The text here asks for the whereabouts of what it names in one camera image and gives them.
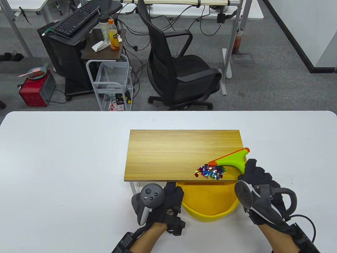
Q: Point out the orange juice bottle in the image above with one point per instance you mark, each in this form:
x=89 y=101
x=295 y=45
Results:
x=114 y=37

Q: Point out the red bottle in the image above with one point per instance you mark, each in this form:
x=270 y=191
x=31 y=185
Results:
x=237 y=42

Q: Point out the person's left forearm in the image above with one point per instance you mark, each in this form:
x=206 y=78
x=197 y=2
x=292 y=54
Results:
x=147 y=239

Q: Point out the green scraper with orange edge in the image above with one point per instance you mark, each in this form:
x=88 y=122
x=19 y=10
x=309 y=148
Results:
x=233 y=160

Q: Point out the white cart with wooden top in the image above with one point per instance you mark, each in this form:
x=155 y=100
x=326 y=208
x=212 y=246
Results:
x=102 y=54

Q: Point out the red card box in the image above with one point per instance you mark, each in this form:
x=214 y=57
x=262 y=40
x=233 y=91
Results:
x=117 y=107

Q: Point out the person's right fingers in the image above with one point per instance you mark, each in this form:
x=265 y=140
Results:
x=256 y=171

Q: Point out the black keyboard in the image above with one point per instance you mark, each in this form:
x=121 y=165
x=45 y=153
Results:
x=76 y=19

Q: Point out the pile of colourful sequins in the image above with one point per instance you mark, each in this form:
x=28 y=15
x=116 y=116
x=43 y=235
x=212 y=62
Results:
x=210 y=171

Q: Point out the teal plate with food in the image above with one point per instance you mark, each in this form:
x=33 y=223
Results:
x=38 y=74

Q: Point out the person's left hand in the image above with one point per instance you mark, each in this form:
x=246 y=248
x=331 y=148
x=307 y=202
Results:
x=172 y=203

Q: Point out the black and yellow packet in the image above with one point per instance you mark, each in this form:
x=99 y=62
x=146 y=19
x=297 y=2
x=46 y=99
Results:
x=125 y=98

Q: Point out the black power adapter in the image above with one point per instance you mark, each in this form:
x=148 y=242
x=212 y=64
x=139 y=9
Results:
x=220 y=18

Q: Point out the black computer cabinet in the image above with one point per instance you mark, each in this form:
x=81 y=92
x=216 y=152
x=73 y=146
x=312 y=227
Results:
x=63 y=60

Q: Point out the red toaster oven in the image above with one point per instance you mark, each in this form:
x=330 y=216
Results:
x=34 y=91

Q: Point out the black shoes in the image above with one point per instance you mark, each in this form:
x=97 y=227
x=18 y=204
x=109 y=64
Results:
x=11 y=56

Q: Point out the person's right hand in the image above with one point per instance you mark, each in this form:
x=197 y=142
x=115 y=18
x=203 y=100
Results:
x=263 y=181

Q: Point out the black office chair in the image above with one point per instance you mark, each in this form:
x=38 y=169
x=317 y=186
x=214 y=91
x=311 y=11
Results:
x=181 y=68

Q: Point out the grey desk leg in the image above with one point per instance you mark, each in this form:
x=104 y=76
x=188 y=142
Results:
x=18 y=34

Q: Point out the grey floor plate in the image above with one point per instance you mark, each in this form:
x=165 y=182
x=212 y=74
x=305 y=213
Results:
x=243 y=58

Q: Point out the person's right forearm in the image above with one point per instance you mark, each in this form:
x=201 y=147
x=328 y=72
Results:
x=279 y=237

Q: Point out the person's left fingers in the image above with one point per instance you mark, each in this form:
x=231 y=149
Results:
x=173 y=195

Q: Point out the clear plastic bottle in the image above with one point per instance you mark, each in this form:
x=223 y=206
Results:
x=103 y=29

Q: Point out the grey controller on right glove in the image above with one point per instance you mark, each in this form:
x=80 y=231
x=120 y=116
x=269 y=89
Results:
x=252 y=200

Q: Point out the wooden board riser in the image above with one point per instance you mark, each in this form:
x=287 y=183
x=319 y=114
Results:
x=171 y=152

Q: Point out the white folded paper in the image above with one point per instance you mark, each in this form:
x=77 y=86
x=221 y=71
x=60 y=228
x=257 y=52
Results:
x=100 y=45

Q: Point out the grey controller on left glove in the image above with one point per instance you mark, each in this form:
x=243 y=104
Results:
x=148 y=200

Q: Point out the yellow woven basket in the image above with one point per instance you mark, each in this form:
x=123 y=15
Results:
x=210 y=200

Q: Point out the pink spatula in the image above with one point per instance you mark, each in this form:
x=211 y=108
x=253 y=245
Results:
x=26 y=73

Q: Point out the grey controller on glove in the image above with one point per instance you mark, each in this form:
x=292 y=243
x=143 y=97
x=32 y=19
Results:
x=252 y=200
x=148 y=200

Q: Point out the white desk with metal legs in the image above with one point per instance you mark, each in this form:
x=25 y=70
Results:
x=231 y=39

